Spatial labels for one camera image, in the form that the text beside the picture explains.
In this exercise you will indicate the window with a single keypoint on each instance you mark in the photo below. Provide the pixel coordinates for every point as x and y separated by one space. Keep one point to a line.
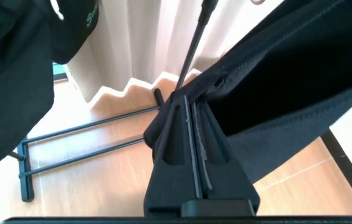
58 70

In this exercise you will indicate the heap of clothes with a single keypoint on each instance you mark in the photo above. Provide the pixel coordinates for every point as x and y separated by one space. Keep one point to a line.
288 62

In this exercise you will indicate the black garment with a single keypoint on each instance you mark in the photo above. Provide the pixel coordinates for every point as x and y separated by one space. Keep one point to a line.
7 77

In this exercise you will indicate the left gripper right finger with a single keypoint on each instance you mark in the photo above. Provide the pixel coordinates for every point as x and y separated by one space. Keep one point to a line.
228 180

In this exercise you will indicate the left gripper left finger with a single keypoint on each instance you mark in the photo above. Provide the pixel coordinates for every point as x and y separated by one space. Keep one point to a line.
172 174

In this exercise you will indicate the beige curtain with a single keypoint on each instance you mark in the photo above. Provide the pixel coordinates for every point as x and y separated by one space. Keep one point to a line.
138 40

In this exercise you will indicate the black clothes rack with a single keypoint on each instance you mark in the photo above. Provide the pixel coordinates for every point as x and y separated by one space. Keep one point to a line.
194 40

